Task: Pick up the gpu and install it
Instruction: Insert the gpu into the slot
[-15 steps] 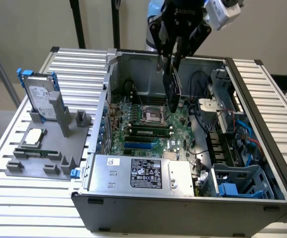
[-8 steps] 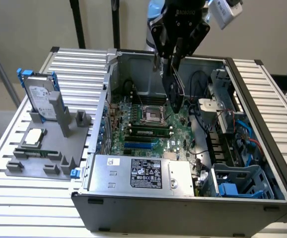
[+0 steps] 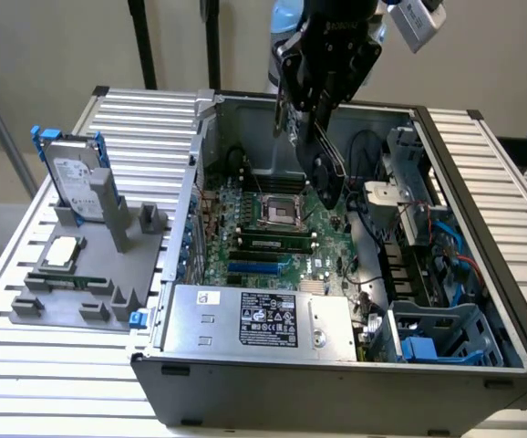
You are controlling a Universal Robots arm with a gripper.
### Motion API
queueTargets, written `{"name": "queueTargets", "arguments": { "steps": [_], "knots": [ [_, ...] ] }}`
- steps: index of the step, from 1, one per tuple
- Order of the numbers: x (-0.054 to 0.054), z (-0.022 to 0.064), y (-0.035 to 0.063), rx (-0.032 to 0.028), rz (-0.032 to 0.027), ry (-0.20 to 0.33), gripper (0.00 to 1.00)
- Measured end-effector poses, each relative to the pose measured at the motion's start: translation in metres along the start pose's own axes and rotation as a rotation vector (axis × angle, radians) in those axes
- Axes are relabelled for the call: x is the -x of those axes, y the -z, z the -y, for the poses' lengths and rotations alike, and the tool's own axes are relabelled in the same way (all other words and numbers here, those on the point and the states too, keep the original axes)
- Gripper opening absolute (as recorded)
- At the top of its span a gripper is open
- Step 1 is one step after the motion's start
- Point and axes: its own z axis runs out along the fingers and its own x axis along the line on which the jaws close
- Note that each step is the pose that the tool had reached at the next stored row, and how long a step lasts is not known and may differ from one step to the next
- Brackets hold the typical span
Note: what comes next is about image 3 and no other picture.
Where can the black tripod leg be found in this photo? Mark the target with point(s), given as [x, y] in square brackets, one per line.
[145, 45]
[214, 45]

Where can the metal drive cage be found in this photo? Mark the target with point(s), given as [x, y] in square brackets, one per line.
[405, 191]

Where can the silver chipset heat sink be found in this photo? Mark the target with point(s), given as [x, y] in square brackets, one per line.
[311, 287]

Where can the grey disk bay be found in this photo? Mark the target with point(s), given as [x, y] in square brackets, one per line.
[455, 319]

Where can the silver power supply unit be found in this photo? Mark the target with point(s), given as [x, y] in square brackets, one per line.
[227, 328]

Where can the blue bay latch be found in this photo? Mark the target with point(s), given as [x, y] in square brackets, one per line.
[420, 349]

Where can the blue expansion slot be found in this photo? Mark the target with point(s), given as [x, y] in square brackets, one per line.
[252, 268]

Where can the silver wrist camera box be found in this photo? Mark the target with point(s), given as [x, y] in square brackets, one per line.
[416, 23]

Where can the silver hard disk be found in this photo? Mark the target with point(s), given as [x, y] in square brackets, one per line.
[74, 178]

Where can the blue plastic clip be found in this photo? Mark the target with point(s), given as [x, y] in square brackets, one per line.
[138, 319]

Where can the installed green RAM stick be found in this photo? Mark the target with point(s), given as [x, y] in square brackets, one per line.
[268, 243]

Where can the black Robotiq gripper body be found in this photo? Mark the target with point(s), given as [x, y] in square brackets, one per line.
[341, 18]

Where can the silver CPU chip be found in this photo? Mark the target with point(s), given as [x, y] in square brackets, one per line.
[65, 251]

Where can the CPU socket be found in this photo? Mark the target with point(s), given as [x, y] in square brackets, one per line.
[282, 210]

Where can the black RAM slot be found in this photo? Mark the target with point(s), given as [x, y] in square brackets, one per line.
[263, 255]

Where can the blue disk caddy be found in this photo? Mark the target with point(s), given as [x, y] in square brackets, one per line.
[107, 159]

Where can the black open PC case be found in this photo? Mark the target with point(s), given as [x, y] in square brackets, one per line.
[291, 392]

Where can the grey parts rack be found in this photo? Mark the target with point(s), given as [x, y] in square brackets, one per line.
[108, 292]

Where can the green motherboard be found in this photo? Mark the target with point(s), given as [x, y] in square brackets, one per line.
[332, 255]

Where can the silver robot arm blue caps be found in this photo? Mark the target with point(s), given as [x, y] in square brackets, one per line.
[284, 18]

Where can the black box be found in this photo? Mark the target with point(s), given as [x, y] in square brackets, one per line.
[519, 150]

